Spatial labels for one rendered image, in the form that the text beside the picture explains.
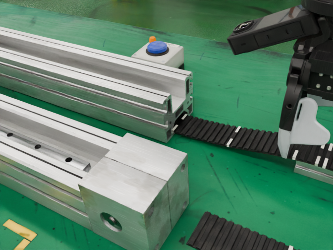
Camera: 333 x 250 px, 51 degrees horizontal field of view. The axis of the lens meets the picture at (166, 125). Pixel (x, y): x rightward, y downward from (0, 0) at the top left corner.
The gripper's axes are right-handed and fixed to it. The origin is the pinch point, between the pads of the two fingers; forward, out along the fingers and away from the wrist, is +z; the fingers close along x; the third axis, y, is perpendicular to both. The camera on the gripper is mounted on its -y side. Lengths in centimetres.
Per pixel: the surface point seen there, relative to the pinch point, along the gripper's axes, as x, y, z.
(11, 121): -16.6, -39.1, -0.4
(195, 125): 0.5, -15.1, 4.5
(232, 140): -1.1, -7.9, 3.8
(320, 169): -2.0, 5.4, 3.4
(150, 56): 10.6, -29.9, -0.5
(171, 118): -2.7, -17.9, 1.6
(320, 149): 0.5, 4.7, 2.0
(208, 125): 1.2, -13.0, 4.4
